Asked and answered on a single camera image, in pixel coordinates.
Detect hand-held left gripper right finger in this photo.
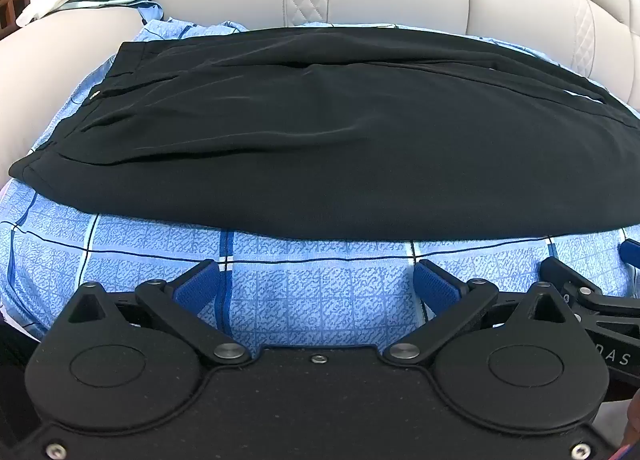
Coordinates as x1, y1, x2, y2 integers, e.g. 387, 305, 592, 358
382, 259, 577, 367

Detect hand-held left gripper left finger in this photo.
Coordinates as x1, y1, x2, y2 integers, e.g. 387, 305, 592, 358
65, 259, 252, 367

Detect black pants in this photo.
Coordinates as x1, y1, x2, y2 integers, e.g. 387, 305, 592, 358
9, 26, 640, 243

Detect blue checked blanket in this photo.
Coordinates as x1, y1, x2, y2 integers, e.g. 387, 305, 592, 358
0, 2, 640, 358

